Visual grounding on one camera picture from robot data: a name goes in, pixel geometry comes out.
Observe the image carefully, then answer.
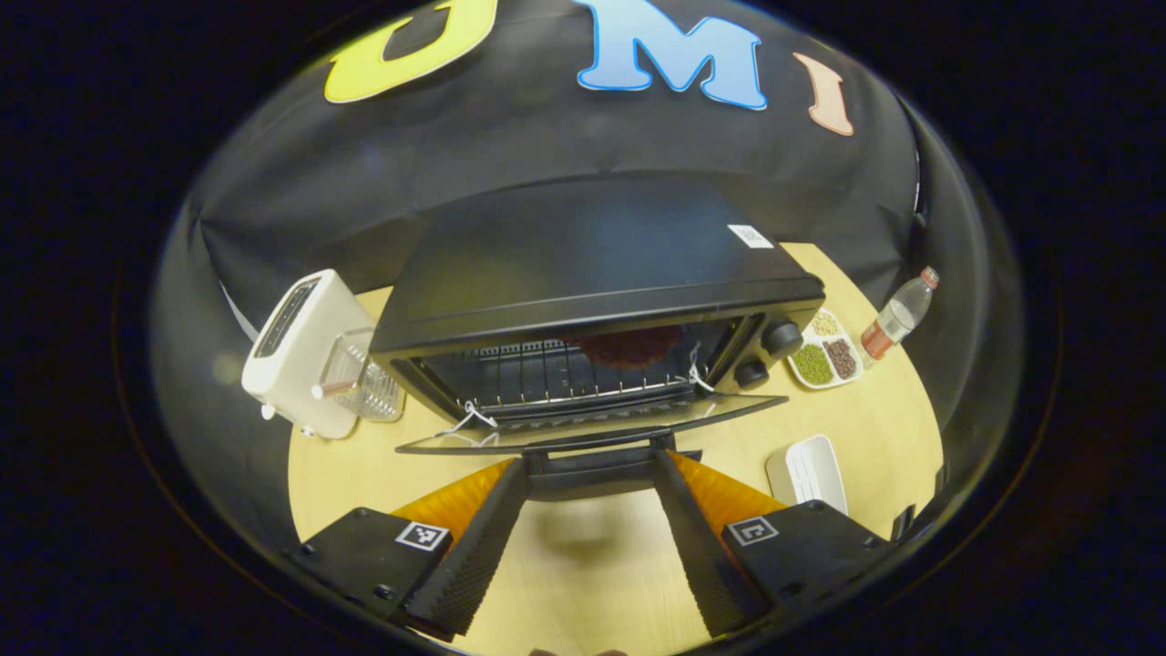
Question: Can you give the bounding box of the white ribbed rectangular plate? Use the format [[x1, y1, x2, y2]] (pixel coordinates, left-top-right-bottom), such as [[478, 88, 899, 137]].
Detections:
[[765, 435, 848, 516]]

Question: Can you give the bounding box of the clear bottle red label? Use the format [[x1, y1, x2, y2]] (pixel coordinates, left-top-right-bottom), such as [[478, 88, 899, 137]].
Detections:
[[860, 266, 941, 362]]

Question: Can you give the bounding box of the black backdrop cloth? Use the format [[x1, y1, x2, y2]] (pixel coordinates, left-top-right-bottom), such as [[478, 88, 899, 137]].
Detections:
[[150, 0, 1003, 456]]

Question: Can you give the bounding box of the white toaster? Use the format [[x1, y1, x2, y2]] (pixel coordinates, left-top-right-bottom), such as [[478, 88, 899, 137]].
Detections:
[[240, 269, 376, 440]]

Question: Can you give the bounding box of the black electric oven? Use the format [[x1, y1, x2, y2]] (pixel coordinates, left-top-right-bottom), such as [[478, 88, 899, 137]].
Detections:
[[369, 178, 827, 502]]

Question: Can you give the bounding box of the white divided bean dish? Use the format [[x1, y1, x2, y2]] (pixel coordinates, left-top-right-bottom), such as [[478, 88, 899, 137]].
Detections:
[[786, 308, 864, 391]]

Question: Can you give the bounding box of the brown meat piece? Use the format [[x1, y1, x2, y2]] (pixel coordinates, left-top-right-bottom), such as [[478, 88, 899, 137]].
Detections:
[[569, 326, 682, 370]]

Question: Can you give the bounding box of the clear plastic container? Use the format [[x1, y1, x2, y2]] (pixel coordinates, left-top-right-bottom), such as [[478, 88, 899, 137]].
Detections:
[[312, 328, 406, 423]]

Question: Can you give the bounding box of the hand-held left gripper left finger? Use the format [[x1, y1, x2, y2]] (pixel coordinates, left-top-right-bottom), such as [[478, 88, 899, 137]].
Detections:
[[287, 456, 531, 639]]

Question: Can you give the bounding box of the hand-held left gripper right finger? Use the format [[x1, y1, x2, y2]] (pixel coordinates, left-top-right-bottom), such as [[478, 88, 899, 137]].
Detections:
[[651, 446, 898, 639]]

